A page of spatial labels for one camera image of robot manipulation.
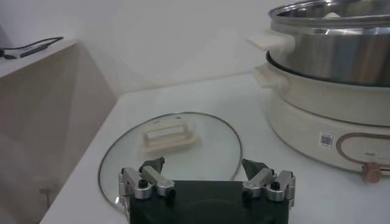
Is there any black usb hub cable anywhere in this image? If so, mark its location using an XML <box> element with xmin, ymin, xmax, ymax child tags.
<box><xmin>0</xmin><ymin>36</ymin><xmax>64</xmax><ymax>58</ymax></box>

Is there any grey usb hub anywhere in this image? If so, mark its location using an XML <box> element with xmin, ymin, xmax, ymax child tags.
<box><xmin>2</xmin><ymin>42</ymin><xmax>51</xmax><ymax>60</ymax></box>

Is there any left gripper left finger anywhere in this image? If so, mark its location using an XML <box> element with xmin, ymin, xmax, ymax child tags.
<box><xmin>118</xmin><ymin>156</ymin><xmax>177</xmax><ymax>214</ymax></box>

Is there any round glass pot lid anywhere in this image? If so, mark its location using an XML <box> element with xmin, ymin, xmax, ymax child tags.
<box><xmin>97</xmin><ymin>111</ymin><xmax>244</xmax><ymax>214</ymax></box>

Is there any perforated steel steamer basket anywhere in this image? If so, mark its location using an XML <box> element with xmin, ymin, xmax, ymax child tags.
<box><xmin>246</xmin><ymin>0</ymin><xmax>390</xmax><ymax>88</ymax></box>

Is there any cream electric cooking pot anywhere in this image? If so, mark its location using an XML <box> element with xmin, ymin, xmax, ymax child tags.
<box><xmin>254</xmin><ymin>62</ymin><xmax>390</xmax><ymax>184</ymax></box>

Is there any white side table with mouse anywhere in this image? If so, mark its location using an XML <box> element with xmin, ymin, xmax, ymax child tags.
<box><xmin>0</xmin><ymin>38</ymin><xmax>118</xmax><ymax>224</ymax></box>

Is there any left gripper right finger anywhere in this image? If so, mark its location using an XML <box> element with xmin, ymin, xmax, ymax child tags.
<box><xmin>241</xmin><ymin>158</ymin><xmax>297</xmax><ymax>209</ymax></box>

